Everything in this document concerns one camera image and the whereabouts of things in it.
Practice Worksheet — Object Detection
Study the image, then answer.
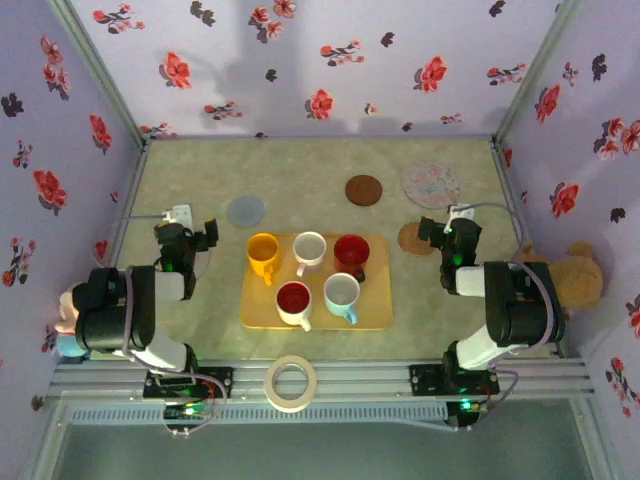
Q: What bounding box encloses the light brown cork coaster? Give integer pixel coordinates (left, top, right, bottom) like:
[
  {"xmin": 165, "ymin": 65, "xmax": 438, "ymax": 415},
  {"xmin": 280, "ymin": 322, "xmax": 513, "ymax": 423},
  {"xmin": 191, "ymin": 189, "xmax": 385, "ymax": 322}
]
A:
[{"xmin": 398, "ymin": 221, "xmax": 441, "ymax": 257}]

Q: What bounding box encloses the blue-grey woven coaster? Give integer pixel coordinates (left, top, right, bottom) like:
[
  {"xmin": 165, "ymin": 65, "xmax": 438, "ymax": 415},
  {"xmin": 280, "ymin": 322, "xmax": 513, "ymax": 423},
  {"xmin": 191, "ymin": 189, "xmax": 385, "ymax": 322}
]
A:
[{"xmin": 225, "ymin": 195, "xmax": 267, "ymax": 229}]

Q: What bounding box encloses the yellow cup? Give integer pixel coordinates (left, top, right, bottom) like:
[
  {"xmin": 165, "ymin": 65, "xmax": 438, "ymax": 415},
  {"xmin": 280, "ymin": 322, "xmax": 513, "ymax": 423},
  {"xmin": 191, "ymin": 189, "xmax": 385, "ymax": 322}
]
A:
[{"xmin": 246, "ymin": 232, "xmax": 282, "ymax": 287}]

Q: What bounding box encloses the dark brown round coaster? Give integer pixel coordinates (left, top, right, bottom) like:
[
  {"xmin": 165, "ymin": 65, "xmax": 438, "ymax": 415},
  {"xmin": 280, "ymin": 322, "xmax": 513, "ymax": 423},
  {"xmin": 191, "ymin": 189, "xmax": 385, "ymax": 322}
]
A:
[{"xmin": 344, "ymin": 174, "xmax": 384, "ymax": 207}]

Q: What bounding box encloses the red cup with black handle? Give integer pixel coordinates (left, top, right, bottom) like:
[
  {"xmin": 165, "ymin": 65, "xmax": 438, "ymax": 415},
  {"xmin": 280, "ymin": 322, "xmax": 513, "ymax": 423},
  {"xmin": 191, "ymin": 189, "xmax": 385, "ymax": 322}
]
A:
[{"xmin": 333, "ymin": 233, "xmax": 372, "ymax": 284}]

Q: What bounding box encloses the pale pink cup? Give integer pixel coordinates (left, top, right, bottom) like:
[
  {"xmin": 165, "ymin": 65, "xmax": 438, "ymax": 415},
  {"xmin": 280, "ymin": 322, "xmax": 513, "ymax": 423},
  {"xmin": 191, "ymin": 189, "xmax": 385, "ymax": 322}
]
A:
[{"xmin": 292, "ymin": 230, "xmax": 329, "ymax": 279}]

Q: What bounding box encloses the white cup red inside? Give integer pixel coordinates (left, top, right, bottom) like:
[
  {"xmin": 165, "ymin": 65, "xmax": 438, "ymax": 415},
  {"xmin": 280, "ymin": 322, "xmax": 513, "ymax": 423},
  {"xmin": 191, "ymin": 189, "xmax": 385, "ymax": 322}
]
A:
[{"xmin": 275, "ymin": 280, "xmax": 314, "ymax": 333}]

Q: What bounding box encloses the light blue cup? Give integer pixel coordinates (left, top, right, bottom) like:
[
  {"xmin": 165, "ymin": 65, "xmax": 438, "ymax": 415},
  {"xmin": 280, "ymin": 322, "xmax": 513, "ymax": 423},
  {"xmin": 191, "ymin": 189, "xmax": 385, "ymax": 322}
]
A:
[{"xmin": 323, "ymin": 272, "xmax": 362, "ymax": 326}]

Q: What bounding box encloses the yellow plastic tray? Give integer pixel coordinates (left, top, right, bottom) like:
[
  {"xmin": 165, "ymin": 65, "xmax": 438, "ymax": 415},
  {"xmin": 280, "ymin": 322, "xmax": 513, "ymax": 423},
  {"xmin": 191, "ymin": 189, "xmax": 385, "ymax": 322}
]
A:
[{"xmin": 239, "ymin": 232, "xmax": 395, "ymax": 331}]

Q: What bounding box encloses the brown teddy bear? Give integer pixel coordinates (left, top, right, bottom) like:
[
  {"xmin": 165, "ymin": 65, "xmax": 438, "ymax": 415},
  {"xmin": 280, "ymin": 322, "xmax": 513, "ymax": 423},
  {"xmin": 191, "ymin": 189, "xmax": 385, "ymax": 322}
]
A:
[{"xmin": 514, "ymin": 241, "xmax": 605, "ymax": 311}]

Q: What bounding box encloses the pink white plush toy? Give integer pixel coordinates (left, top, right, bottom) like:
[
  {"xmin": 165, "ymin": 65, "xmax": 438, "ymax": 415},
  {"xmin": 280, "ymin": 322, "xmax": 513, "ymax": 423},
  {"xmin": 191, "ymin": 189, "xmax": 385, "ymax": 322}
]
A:
[{"xmin": 53, "ymin": 287, "xmax": 94, "ymax": 359}]

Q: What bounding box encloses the masking tape roll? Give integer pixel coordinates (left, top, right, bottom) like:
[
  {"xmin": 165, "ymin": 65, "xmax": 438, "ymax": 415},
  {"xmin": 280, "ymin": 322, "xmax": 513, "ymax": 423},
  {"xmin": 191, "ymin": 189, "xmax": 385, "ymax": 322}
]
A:
[{"xmin": 263, "ymin": 354, "xmax": 318, "ymax": 414}]

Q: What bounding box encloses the controller board green light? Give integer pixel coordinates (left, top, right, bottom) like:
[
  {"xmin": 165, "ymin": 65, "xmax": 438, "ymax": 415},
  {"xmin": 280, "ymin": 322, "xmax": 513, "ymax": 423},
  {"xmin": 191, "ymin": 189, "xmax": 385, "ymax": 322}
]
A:
[
  {"xmin": 447, "ymin": 397, "xmax": 490, "ymax": 431},
  {"xmin": 163, "ymin": 401, "xmax": 214, "ymax": 422}
]

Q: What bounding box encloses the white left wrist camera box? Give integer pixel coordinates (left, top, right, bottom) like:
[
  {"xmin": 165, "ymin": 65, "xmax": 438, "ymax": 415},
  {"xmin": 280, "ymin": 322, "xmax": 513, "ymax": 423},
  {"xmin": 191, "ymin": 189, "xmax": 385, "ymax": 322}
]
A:
[{"xmin": 162, "ymin": 203, "xmax": 195, "ymax": 226}]

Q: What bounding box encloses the grey right arm cable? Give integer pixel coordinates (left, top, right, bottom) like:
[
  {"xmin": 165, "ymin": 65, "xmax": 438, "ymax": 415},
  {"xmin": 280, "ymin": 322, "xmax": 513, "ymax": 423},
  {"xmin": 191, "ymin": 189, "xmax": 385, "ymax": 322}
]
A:
[{"xmin": 452, "ymin": 201, "xmax": 559, "ymax": 434}]

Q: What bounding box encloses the aluminium side rail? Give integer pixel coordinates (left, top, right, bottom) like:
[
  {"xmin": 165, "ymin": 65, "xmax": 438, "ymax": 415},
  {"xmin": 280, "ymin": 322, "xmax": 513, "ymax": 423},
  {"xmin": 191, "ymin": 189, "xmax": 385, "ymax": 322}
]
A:
[
  {"xmin": 107, "ymin": 142, "xmax": 151, "ymax": 274},
  {"xmin": 492, "ymin": 139, "xmax": 569, "ymax": 359}
]

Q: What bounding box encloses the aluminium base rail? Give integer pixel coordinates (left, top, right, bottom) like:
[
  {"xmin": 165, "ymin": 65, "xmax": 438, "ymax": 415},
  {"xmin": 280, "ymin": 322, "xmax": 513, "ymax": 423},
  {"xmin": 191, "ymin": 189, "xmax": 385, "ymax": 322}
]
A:
[{"xmin": 47, "ymin": 357, "xmax": 596, "ymax": 401}]

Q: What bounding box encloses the aluminium corner post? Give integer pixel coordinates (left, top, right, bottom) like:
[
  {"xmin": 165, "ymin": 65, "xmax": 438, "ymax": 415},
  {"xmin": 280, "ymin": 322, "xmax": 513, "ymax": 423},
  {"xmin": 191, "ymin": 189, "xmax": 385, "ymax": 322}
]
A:
[
  {"xmin": 492, "ymin": 0, "xmax": 587, "ymax": 144},
  {"xmin": 47, "ymin": 0, "xmax": 151, "ymax": 146}
]

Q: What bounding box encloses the grey slotted cable duct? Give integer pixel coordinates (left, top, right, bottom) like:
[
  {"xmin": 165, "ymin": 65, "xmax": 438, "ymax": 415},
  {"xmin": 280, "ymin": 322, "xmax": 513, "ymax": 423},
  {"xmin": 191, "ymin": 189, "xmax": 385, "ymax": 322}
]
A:
[{"xmin": 67, "ymin": 403, "xmax": 449, "ymax": 427}]

